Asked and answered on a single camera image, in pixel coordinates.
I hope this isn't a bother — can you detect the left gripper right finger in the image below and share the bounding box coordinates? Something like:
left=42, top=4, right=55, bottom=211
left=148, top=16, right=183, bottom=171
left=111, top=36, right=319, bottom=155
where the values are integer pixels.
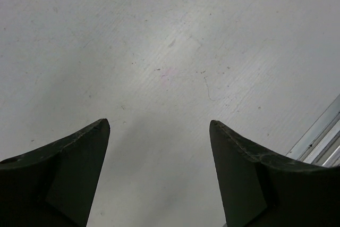
left=209, top=120, right=339, bottom=226

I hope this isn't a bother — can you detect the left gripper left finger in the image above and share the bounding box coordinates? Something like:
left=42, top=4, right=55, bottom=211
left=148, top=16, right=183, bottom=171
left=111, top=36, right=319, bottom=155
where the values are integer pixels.
left=1, top=119, right=110, bottom=226

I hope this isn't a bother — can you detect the aluminium rail frame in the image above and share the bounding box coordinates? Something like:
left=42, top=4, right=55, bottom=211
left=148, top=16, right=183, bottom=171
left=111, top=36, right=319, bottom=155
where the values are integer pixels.
left=286, top=97, right=340, bottom=167

